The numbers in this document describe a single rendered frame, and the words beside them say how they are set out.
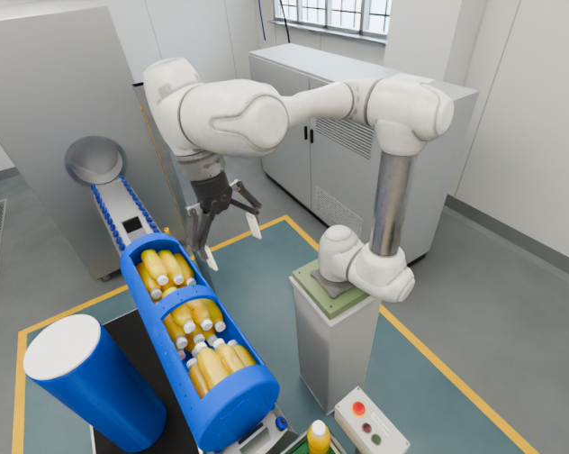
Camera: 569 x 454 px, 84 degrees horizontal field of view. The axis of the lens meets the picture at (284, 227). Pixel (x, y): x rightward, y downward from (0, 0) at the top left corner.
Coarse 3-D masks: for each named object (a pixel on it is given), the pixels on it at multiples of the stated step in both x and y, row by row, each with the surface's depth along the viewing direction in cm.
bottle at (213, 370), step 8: (200, 352) 104; (208, 352) 103; (200, 360) 101; (208, 360) 100; (216, 360) 101; (200, 368) 101; (208, 368) 99; (216, 368) 98; (224, 368) 100; (208, 376) 97; (216, 376) 97; (224, 376) 97; (208, 384) 97; (216, 384) 95
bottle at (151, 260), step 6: (144, 252) 141; (150, 252) 141; (156, 252) 143; (144, 258) 139; (150, 258) 138; (156, 258) 139; (144, 264) 139; (150, 264) 135; (156, 264) 135; (162, 264) 137; (150, 270) 133; (156, 270) 133; (162, 270) 134; (150, 276) 134; (156, 276) 132
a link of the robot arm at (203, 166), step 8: (200, 152) 59; (208, 152) 60; (184, 160) 60; (192, 160) 59; (200, 160) 60; (208, 160) 60; (216, 160) 61; (224, 160) 64; (184, 168) 61; (192, 168) 60; (200, 168) 60; (208, 168) 61; (216, 168) 62; (184, 176) 63; (192, 176) 61; (200, 176) 61; (208, 176) 61
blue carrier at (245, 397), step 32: (128, 256) 138; (192, 288) 120; (160, 320) 112; (224, 320) 129; (160, 352) 107; (256, 352) 107; (192, 384) 94; (224, 384) 90; (256, 384) 92; (192, 416) 90; (224, 416) 90; (256, 416) 102
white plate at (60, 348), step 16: (64, 320) 135; (80, 320) 135; (48, 336) 130; (64, 336) 129; (80, 336) 129; (96, 336) 128; (32, 352) 125; (48, 352) 124; (64, 352) 124; (80, 352) 123; (32, 368) 119; (48, 368) 119; (64, 368) 118
